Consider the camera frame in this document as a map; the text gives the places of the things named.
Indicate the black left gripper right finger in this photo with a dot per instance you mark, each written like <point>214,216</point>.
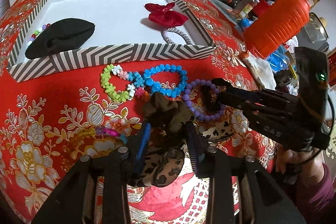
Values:
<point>209,162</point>

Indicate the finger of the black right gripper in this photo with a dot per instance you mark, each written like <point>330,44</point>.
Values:
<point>278,128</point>
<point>241,99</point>

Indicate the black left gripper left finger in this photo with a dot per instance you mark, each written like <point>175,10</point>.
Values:
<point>122,165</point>

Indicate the leopard print scrunchie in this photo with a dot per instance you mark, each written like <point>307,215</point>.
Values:
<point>164,164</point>

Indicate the red velvet bow scrunchie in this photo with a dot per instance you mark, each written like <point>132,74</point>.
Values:
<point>165,16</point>

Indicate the right hand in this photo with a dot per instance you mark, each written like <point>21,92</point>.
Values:
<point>310,163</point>

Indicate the white work glove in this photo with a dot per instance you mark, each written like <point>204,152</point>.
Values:
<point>260,70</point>

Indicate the blue plastic bag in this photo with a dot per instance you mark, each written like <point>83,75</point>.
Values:
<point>278,60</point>

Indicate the red floral tablecloth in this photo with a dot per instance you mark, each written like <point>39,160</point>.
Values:
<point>45,122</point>

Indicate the metal pot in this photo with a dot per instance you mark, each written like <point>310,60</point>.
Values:
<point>313,34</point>

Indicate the orange thermos flask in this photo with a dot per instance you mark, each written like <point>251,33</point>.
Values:
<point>282,21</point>

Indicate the clear plastic jar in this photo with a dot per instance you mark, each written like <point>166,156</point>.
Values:
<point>243,8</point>

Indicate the black fabric pouch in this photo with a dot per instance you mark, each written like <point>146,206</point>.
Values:
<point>64,35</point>

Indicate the striped white tray box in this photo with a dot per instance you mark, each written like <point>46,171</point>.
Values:
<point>122,34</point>

